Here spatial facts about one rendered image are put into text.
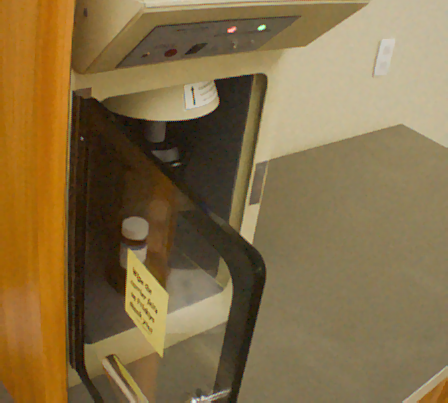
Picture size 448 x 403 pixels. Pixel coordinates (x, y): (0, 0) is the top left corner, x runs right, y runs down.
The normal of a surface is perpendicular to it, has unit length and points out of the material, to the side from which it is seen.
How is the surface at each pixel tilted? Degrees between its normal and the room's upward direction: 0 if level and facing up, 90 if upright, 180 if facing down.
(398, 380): 0
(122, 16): 90
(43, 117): 90
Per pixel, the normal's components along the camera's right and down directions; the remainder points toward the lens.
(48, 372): 0.64, 0.45
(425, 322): 0.15, -0.87
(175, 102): 0.46, 0.10
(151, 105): 0.11, 0.10
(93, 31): -0.76, 0.22
